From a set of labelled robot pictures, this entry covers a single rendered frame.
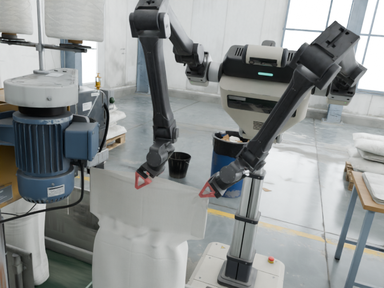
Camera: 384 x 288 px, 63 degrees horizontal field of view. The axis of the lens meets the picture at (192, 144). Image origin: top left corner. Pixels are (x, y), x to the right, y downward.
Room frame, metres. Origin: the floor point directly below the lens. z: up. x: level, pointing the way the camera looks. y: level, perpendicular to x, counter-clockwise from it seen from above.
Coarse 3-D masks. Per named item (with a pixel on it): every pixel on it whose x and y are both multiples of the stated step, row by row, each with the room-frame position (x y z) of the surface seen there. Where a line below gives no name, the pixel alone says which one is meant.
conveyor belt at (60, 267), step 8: (48, 256) 1.43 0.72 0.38; (56, 256) 1.44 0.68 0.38; (64, 256) 1.44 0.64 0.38; (56, 264) 1.37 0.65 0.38; (64, 264) 1.38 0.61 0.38; (72, 264) 1.39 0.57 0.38; (80, 264) 1.39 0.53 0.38; (88, 264) 1.40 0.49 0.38; (56, 272) 1.32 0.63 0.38; (64, 272) 1.32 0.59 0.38; (72, 272) 1.33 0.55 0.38; (80, 272) 1.33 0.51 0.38; (88, 272) 1.34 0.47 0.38; (48, 280) 1.26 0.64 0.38; (56, 280) 1.26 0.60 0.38; (64, 280) 1.27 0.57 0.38; (72, 280) 1.27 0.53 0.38; (80, 280) 1.28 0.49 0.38; (88, 280) 1.28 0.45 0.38
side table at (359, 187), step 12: (360, 180) 2.08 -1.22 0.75; (360, 192) 1.87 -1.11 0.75; (372, 204) 1.70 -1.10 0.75; (348, 216) 2.19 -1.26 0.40; (372, 216) 1.69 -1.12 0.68; (348, 228) 2.19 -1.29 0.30; (348, 240) 2.19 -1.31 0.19; (360, 240) 1.70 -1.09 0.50; (336, 252) 2.20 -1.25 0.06; (360, 252) 1.70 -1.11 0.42; (348, 276) 1.72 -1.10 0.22
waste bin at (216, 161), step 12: (216, 132) 3.41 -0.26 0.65; (228, 132) 3.53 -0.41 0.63; (216, 144) 3.19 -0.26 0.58; (228, 144) 3.09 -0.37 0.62; (240, 144) 3.06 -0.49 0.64; (216, 156) 3.19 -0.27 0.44; (228, 156) 3.10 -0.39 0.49; (216, 168) 3.17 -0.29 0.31; (228, 192) 3.11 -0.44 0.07; (240, 192) 3.17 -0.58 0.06
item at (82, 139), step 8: (72, 128) 0.81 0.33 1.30; (80, 128) 0.82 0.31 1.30; (88, 128) 0.83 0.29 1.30; (96, 128) 0.86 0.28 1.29; (64, 136) 0.80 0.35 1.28; (72, 136) 0.80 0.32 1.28; (80, 136) 0.80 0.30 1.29; (88, 136) 0.80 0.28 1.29; (96, 136) 0.86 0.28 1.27; (64, 144) 0.80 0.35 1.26; (72, 144) 0.80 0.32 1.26; (80, 144) 0.80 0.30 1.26; (88, 144) 0.80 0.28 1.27; (96, 144) 0.86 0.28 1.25; (64, 152) 0.80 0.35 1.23; (72, 152) 0.80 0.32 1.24; (80, 152) 0.80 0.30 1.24; (88, 152) 0.80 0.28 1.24; (96, 152) 0.86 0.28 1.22; (80, 160) 0.83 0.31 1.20
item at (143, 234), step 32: (96, 192) 1.14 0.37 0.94; (128, 192) 1.08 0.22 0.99; (160, 192) 1.06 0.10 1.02; (192, 192) 1.05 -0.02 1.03; (128, 224) 1.08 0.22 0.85; (160, 224) 1.06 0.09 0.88; (192, 224) 1.05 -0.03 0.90; (96, 256) 1.09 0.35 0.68; (128, 256) 1.03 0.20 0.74; (160, 256) 1.00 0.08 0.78
